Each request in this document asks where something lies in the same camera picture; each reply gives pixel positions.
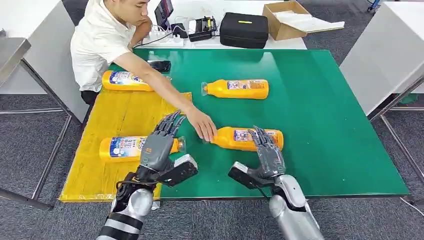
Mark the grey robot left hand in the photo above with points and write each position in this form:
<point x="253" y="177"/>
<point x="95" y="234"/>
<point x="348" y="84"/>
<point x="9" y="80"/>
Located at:
<point x="157" y="149"/>

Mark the yellow sheet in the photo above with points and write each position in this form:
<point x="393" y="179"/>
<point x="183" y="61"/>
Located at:
<point x="99" y="179"/>

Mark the person's right hand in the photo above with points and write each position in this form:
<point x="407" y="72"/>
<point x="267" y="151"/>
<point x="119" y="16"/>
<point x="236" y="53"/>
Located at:
<point x="203" y="124"/>

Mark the steel bench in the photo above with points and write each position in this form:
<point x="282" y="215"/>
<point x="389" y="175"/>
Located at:
<point x="11" y="54"/>

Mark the person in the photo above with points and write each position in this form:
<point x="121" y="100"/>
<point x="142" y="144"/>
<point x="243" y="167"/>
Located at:
<point x="99" y="39"/>

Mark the orange drink bottle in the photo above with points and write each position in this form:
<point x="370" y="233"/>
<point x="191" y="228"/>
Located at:
<point x="122" y="82"/>
<point x="228" y="139"/>
<point x="119" y="150"/>
<point x="238" y="92"/>

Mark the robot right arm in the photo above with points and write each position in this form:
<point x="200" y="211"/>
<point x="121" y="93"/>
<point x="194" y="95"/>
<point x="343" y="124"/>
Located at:
<point x="291" y="215"/>

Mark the white side table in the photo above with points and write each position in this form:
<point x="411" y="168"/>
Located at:
<point x="381" y="49"/>
<point x="49" y="43"/>

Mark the black smartphone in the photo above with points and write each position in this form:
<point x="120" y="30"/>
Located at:
<point x="159" y="66"/>

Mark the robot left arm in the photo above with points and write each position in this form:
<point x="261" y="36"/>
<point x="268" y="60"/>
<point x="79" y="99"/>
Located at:
<point x="139" y="202"/>

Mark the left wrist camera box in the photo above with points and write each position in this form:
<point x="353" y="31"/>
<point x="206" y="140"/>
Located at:
<point x="182" y="170"/>

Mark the green table mat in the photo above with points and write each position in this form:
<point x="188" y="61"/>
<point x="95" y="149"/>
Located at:
<point x="314" y="132"/>

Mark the brown cardboard box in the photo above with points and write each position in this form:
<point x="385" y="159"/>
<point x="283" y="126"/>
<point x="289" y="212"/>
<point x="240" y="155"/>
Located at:
<point x="281" y="31"/>

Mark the black label printer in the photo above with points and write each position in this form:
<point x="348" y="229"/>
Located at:
<point x="202" y="30"/>

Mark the white power strip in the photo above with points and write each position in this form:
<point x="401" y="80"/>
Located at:
<point x="169" y="41"/>

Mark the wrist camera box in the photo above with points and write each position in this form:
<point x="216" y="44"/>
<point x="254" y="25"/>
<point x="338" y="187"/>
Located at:
<point x="182" y="170"/>
<point x="242" y="177"/>

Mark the white sheet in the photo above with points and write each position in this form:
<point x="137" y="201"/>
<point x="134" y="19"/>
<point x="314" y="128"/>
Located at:
<point x="308" y="21"/>

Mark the black zip case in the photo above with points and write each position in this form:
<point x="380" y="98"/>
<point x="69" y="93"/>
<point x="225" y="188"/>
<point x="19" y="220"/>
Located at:
<point x="243" y="31"/>

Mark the black power adapter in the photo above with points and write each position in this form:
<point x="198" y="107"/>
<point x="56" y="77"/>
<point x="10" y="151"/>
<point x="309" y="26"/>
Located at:
<point x="180" y="30"/>

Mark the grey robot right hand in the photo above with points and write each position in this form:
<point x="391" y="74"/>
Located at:
<point x="271" y="160"/>

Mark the white desk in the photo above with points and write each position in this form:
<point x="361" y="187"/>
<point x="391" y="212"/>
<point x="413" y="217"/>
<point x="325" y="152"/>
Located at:
<point x="291" y="44"/>

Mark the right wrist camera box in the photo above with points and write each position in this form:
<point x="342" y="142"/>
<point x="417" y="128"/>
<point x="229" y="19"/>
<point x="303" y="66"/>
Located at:
<point x="242" y="177"/>

